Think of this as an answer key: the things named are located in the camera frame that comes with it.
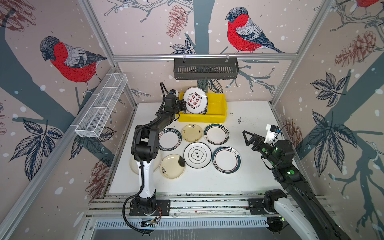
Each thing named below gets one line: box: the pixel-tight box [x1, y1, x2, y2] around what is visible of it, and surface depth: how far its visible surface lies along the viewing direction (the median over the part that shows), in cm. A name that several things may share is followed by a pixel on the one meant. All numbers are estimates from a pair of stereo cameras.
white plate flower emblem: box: [183, 141, 212, 169], surface depth 94 cm
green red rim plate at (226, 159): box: [212, 146, 242, 174], surface depth 92 cm
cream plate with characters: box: [181, 123, 204, 142], surface depth 105 cm
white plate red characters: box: [183, 86, 209, 115], surface depth 106 cm
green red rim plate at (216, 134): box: [203, 123, 230, 146], surface depth 103 cm
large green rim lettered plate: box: [158, 128, 183, 152], surface depth 103 cm
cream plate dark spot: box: [159, 154, 186, 179], surface depth 89 cm
